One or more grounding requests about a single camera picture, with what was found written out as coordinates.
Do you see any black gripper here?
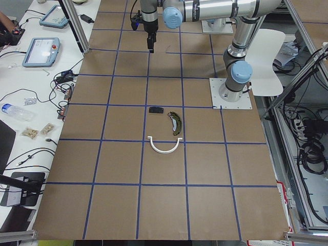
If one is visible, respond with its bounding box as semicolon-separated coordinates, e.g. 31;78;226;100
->
145;21;157;53

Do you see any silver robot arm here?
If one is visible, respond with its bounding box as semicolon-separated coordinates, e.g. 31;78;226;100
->
201;18;233;35
130;1;280;103

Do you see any black power adapter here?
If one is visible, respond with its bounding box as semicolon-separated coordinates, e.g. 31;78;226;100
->
80;14;94;24

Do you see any black brake pad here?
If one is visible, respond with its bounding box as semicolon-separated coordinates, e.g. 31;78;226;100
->
149;107;164;114

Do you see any olive green brake shoe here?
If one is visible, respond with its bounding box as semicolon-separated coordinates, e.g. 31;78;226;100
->
168;111;182;136

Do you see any far blue teach pendant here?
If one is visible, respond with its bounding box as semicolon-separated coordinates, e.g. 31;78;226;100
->
39;5;68;29

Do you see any blue teach pendant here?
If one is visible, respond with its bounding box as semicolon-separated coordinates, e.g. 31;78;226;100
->
22;37;60;68
39;5;68;29

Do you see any near blue teach pendant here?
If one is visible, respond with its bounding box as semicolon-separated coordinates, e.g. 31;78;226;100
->
22;37;60;68

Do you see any white plastic chair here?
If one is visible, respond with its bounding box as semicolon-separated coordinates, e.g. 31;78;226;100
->
245;29;285;96

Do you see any bag of small parts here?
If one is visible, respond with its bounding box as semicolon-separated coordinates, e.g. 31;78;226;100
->
21;127;39;139
40;123;56;136

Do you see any clear plastic water bottle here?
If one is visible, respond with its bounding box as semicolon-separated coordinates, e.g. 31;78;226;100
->
1;103;35;121

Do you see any black monitor stand base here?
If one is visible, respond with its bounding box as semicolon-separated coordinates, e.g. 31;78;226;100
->
1;172;46;207

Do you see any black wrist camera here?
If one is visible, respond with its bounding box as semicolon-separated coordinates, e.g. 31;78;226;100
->
130;10;142;31

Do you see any aluminium frame post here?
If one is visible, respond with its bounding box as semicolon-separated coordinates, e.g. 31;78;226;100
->
58;0;90;54

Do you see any white curved plastic bracket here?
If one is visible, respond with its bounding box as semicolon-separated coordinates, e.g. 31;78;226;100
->
147;136;183;155

